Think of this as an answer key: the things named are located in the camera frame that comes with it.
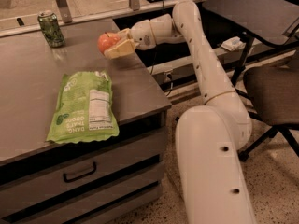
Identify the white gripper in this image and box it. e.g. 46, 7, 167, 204
104, 20, 153, 59

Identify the red apple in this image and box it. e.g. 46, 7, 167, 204
97, 33, 120, 53

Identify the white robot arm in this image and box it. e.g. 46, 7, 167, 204
98, 1, 257, 224

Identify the green rice chip bag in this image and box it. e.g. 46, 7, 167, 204
47, 70, 120, 144

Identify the green soda can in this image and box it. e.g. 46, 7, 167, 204
37, 10, 65, 48

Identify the small white box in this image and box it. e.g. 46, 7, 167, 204
221, 36, 245, 51

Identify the black laptop stand table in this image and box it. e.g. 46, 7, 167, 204
203, 0, 299, 83

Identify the grey drawer cabinet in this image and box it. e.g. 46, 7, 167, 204
0, 20, 170, 224

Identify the dark office chair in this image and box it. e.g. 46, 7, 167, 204
238, 59, 299, 161

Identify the black hanging cable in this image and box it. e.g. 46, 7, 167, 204
150, 0, 165, 76

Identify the black drawer handle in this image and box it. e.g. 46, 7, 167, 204
63, 161, 97, 183

